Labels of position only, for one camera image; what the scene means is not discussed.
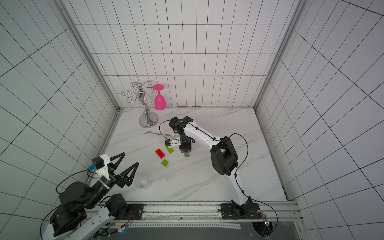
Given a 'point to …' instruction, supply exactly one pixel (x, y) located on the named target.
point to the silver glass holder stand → (147, 119)
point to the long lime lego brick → (169, 150)
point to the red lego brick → (160, 153)
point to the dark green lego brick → (186, 151)
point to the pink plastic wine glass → (160, 103)
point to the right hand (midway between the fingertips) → (187, 142)
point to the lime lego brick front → (187, 156)
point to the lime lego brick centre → (164, 163)
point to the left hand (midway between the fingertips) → (131, 161)
